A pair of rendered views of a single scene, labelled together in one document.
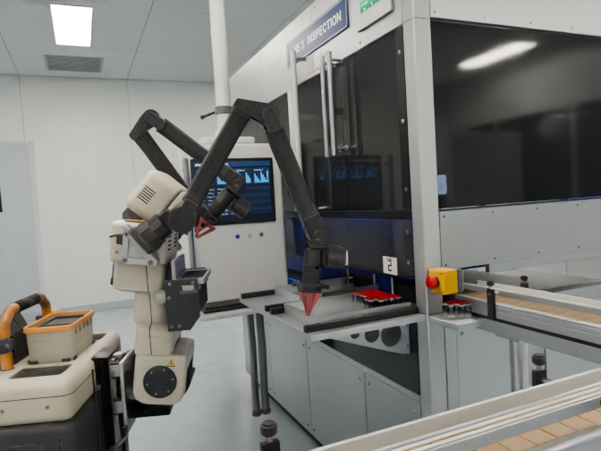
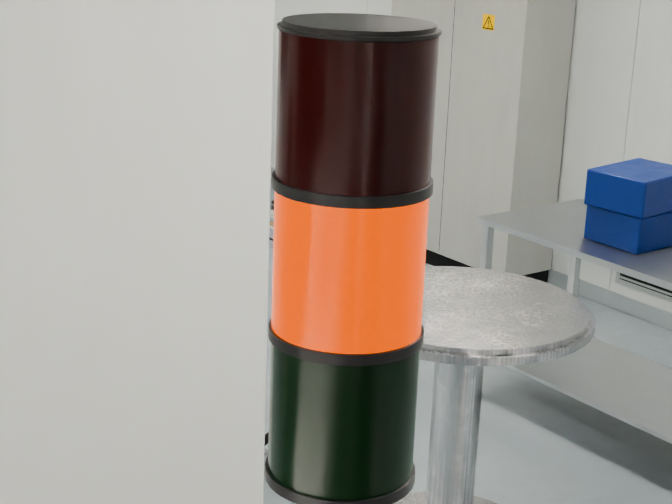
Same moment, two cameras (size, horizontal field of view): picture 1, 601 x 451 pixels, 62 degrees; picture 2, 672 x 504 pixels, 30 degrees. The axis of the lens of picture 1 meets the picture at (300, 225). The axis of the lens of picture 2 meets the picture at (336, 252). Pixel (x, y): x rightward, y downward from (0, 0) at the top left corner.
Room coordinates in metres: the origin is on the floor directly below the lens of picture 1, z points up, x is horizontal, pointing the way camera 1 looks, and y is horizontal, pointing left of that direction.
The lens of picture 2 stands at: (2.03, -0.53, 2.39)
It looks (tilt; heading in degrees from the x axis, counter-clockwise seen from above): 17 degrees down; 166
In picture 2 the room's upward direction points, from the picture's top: 2 degrees clockwise
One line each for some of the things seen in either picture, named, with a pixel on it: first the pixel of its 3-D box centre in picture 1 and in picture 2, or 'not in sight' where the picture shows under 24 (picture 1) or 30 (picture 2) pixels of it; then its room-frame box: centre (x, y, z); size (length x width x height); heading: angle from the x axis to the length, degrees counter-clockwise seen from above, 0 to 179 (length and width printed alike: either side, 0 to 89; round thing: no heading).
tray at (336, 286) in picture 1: (325, 289); not in sight; (1.99, -0.08, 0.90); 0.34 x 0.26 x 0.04; 114
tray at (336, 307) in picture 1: (345, 307); not in sight; (1.64, -0.14, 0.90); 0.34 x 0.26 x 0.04; 114
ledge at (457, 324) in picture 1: (461, 319); not in sight; (1.50, -0.47, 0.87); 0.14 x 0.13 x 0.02; 114
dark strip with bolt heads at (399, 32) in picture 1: (403, 153); not in sight; (1.62, -0.35, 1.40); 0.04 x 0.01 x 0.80; 24
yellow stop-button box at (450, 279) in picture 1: (444, 280); not in sight; (1.50, -0.43, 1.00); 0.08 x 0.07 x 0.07; 114
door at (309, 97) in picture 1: (317, 144); not in sight; (2.21, -0.10, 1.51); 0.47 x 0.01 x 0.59; 24
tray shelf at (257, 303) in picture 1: (329, 305); not in sight; (1.81, -0.09, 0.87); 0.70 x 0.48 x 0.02; 24
